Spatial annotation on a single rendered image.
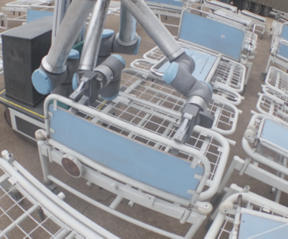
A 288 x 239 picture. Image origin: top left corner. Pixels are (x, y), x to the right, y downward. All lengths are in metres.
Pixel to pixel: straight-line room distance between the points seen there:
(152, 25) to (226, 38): 1.68
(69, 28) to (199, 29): 1.85
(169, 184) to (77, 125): 0.43
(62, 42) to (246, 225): 1.14
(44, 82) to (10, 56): 0.57
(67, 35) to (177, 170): 0.75
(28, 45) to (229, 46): 1.99
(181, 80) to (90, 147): 0.45
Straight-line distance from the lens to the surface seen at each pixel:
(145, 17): 1.18
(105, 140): 1.04
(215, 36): 2.79
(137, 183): 1.09
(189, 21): 2.82
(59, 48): 1.26
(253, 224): 1.07
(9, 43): 1.82
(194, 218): 1.13
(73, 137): 1.15
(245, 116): 2.86
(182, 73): 1.07
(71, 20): 1.18
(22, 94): 1.90
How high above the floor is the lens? 1.34
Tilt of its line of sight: 34 degrees down
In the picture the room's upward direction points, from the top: 10 degrees clockwise
